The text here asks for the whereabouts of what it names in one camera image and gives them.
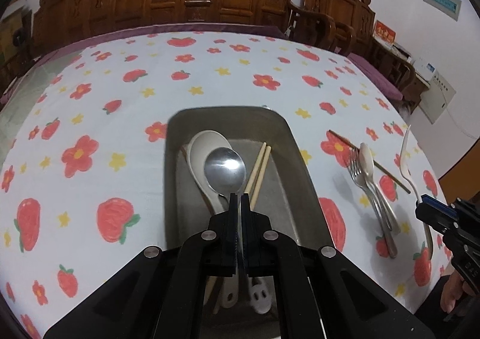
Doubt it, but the steel fork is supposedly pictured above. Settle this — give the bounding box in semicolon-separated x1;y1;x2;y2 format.
349;148;398;259

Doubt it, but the purple armchair cushion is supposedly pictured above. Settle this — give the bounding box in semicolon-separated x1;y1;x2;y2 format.
347;52;404;100

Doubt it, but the grey wall panel box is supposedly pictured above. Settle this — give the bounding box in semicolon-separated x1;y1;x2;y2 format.
424;0;463;22

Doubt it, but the person's right hand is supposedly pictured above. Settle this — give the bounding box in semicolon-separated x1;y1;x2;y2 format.
440;271;466;313

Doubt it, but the wooden side table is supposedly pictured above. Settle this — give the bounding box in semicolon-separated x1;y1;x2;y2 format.
371;37;430;115

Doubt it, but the stacked boxes shelf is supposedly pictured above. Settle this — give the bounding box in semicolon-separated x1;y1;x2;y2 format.
0;9;34;70

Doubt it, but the white wall cabinet door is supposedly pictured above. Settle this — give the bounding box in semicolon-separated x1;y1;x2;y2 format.
418;74;457;125

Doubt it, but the rectangular metal tray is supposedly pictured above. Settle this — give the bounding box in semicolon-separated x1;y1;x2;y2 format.
165;106;346;339

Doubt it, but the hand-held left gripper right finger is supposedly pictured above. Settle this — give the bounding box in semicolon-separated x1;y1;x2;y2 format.
240;193;437;339

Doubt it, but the strawberry flower print tablecloth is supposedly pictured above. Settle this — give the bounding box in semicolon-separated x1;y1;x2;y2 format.
0;32;451;339

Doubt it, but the small steel spoon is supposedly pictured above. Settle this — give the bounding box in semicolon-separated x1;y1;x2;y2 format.
359;142;400;235

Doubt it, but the white holed utensil handle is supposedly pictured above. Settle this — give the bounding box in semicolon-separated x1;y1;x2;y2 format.
247;274;272;315

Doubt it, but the large steel spoon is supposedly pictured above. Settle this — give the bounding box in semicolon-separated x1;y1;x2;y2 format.
204;147;247;200

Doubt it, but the white soup spoon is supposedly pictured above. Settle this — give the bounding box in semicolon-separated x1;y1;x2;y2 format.
186;130;241;310

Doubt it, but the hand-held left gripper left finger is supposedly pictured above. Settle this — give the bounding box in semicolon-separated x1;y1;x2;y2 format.
43;193;239;339

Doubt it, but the white plastic fork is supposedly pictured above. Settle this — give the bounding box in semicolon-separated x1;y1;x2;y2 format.
399;124;434;262

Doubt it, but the light wooden chopstick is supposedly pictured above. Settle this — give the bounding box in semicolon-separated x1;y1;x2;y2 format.
243;142;267;195
249;145;272;211

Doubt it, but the white device box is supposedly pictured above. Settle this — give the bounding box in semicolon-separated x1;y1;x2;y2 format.
414;58;438;85

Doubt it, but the carved wooden armchair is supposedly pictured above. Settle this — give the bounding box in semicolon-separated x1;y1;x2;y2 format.
303;0;417;100

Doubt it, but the red gold card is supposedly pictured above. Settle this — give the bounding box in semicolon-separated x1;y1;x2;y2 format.
373;20;397;46

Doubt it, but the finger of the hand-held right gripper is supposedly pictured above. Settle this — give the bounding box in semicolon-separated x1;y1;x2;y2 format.
415;203;452;236
419;194;457;218

